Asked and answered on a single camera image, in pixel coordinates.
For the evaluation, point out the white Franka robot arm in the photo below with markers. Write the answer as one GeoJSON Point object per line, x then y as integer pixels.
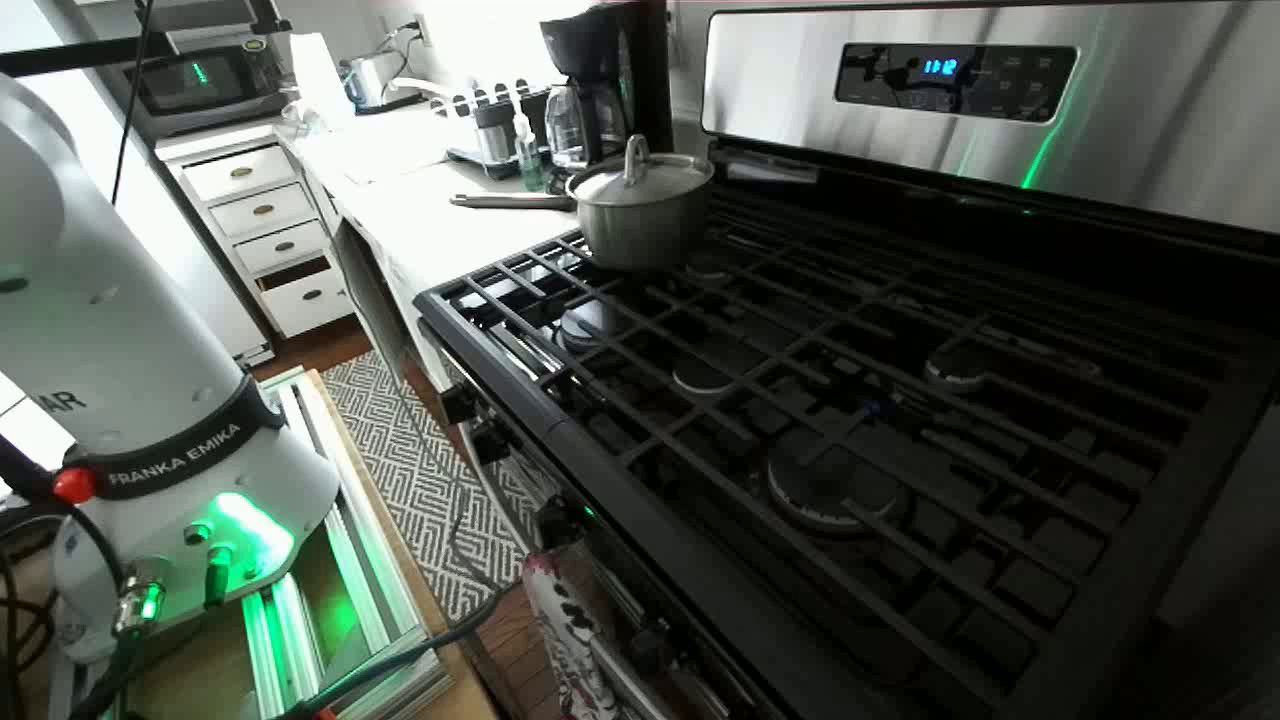
{"type": "Point", "coordinates": [105, 332]}

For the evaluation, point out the round black stove burner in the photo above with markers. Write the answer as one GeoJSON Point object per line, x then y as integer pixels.
{"type": "Point", "coordinates": [831, 481]}
{"type": "Point", "coordinates": [701, 376]}
{"type": "Point", "coordinates": [594, 323]}
{"type": "Point", "coordinates": [978, 360]}

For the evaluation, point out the black stove knob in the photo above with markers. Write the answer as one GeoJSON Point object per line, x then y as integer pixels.
{"type": "Point", "coordinates": [560, 522]}
{"type": "Point", "coordinates": [489, 440]}
{"type": "Point", "coordinates": [462, 401]}

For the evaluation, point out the black gas stove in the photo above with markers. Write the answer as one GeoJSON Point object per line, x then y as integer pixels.
{"type": "Point", "coordinates": [1065, 81]}

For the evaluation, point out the small green bottle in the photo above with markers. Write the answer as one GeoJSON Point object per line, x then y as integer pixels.
{"type": "Point", "coordinates": [528, 151]}

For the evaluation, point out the grey patterned rug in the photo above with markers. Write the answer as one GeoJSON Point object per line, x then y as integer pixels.
{"type": "Point", "coordinates": [415, 481]}

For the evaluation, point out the silver canister set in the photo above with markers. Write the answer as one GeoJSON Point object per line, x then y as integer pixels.
{"type": "Point", "coordinates": [486, 131]}

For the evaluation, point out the red white dish towel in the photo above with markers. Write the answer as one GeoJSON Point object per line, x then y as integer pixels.
{"type": "Point", "coordinates": [578, 643]}

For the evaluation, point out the black coffee maker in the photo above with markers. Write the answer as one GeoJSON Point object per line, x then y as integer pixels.
{"type": "Point", "coordinates": [625, 65]}

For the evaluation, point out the white drawer cabinet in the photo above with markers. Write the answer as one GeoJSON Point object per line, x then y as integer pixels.
{"type": "Point", "coordinates": [251, 213]}

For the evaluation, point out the black microwave oven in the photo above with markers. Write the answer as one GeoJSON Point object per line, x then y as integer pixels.
{"type": "Point", "coordinates": [203, 81]}

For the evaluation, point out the red round knob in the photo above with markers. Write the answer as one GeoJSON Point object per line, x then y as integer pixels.
{"type": "Point", "coordinates": [72, 486]}

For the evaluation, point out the black mounting bar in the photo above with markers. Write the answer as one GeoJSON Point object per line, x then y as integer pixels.
{"type": "Point", "coordinates": [80, 55]}

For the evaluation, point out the robot base platform frame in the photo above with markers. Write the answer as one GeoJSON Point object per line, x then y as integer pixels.
{"type": "Point", "coordinates": [351, 575]}

